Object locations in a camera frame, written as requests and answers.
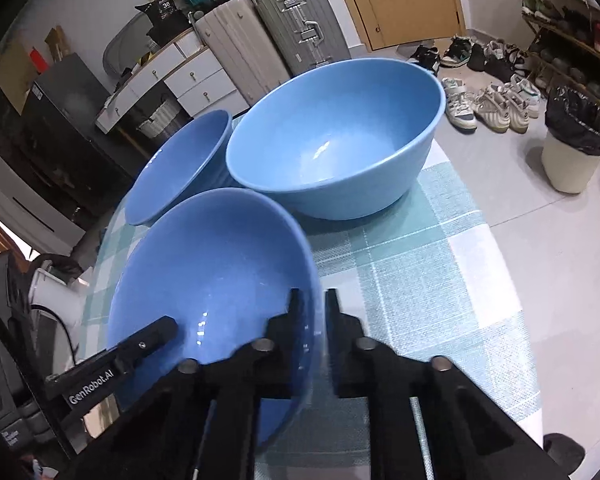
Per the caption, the white drawer desk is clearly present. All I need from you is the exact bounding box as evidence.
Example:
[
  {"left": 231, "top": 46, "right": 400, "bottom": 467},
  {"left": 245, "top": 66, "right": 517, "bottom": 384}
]
[{"left": 96, "top": 28, "right": 249, "bottom": 133}]

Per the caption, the white electric kettle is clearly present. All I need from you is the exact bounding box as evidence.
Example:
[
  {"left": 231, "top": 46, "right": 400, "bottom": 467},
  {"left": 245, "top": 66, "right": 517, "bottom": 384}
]
[{"left": 29, "top": 269, "right": 90, "bottom": 328}]

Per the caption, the black refrigerator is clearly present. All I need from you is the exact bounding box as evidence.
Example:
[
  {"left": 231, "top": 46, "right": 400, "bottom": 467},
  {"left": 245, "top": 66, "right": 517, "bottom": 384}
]
[{"left": 22, "top": 53, "right": 147, "bottom": 180}]

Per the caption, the teal checked tablecloth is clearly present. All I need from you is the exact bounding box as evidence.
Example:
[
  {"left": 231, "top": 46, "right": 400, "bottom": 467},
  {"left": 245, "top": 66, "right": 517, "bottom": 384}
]
[{"left": 78, "top": 141, "right": 543, "bottom": 479}]

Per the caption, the silver hard suitcase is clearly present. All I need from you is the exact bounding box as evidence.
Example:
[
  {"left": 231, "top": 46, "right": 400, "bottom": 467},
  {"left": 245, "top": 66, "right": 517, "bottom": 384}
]
[{"left": 253, "top": 0, "right": 351, "bottom": 76}]

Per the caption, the blue bowl front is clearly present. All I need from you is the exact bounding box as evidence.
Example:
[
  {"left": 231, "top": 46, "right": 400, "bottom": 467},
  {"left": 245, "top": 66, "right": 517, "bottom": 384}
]
[{"left": 107, "top": 188, "right": 324, "bottom": 448}]

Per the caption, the beige hard suitcase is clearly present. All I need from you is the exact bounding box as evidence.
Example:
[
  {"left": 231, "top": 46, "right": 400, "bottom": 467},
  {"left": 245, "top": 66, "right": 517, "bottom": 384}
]
[{"left": 195, "top": 0, "right": 290, "bottom": 106}]

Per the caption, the woven laundry basket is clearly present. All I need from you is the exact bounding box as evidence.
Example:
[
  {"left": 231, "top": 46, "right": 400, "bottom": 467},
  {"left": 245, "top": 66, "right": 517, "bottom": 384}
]
[{"left": 136, "top": 98, "right": 190, "bottom": 145}]

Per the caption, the blue bowl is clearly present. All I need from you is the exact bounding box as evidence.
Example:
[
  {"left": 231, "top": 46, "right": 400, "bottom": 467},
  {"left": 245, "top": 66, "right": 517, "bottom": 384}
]
[
  {"left": 124, "top": 110, "right": 236, "bottom": 226},
  {"left": 107, "top": 188, "right": 324, "bottom": 448},
  {"left": 226, "top": 58, "right": 445, "bottom": 221}
]

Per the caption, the wooden shoe rack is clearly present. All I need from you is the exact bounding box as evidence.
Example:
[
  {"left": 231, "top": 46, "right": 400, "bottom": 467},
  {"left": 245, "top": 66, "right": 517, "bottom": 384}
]
[{"left": 520, "top": 0, "right": 600, "bottom": 106}]

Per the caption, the white bin with black bag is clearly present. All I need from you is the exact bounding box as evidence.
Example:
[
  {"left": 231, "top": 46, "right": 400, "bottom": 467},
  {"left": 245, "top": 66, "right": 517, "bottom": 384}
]
[{"left": 541, "top": 84, "right": 600, "bottom": 195}]

